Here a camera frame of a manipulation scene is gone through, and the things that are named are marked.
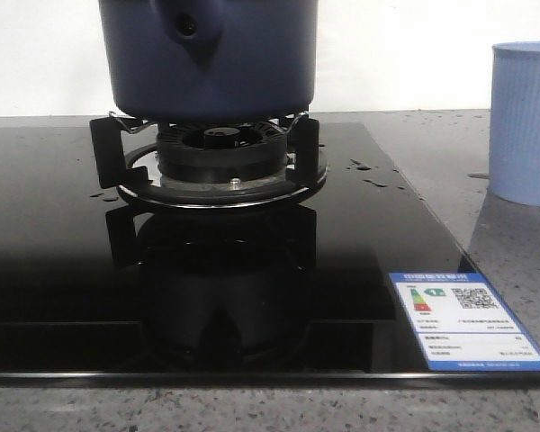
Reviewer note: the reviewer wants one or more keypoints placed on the light blue ribbed cup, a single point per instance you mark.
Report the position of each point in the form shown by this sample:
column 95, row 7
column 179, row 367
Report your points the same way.
column 514, row 155

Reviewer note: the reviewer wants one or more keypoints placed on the black metal pot support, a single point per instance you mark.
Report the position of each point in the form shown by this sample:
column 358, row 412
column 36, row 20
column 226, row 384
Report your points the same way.
column 137, row 178

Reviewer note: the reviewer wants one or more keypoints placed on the black round gas burner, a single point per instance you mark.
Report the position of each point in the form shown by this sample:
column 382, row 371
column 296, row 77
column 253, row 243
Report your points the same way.
column 216, row 154

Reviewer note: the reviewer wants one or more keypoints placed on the dark blue saucepan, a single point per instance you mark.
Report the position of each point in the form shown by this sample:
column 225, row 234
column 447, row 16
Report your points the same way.
column 210, row 61

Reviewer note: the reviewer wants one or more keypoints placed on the black glass gas cooktop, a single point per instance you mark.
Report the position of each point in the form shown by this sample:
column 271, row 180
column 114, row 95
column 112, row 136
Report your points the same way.
column 97, row 291

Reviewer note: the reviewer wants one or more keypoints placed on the blue energy label sticker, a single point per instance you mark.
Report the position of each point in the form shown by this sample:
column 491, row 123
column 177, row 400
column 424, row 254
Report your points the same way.
column 462, row 325

